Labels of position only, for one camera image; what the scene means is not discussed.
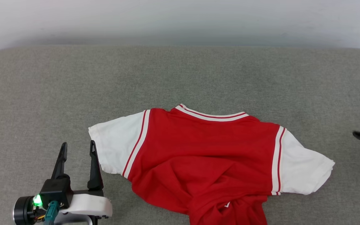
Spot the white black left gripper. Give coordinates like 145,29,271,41
52,140,113,218

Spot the red and white t-shirt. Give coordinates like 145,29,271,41
88,103,336,225

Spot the teal cable connector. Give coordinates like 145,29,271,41
44,201,59,225

